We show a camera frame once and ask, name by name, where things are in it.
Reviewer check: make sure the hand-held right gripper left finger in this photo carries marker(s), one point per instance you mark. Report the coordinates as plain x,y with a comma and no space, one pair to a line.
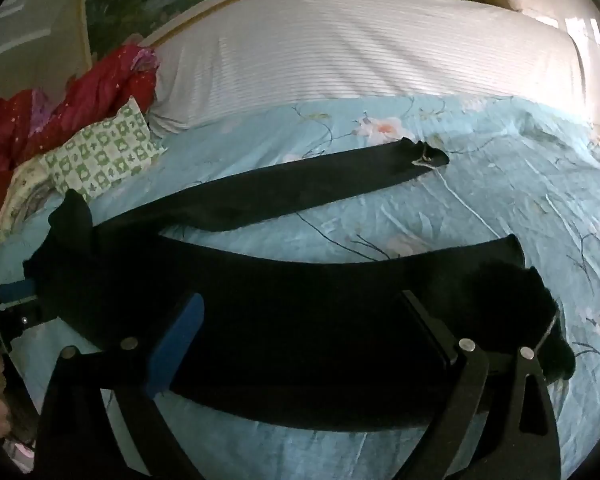
176,345

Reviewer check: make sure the red quilt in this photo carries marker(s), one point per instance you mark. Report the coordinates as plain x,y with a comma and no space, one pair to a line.
95,90

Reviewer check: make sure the white striped duvet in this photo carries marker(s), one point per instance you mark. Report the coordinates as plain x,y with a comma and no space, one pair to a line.
355,45

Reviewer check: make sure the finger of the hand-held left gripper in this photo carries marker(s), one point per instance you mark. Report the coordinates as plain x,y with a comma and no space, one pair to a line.
16,291

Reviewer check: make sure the light blue floral bed sheet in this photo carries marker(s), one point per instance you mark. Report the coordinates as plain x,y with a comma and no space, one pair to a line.
480,210

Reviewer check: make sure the white green floral cloth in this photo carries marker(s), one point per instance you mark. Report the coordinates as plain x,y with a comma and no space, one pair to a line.
22,195

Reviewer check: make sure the green checked pillow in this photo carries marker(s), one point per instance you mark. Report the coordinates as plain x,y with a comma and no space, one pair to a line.
105,152

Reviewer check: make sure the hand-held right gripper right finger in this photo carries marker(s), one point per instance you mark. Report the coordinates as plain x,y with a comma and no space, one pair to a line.
432,332

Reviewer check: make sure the black pants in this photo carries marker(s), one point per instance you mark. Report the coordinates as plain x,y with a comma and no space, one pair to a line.
280,310

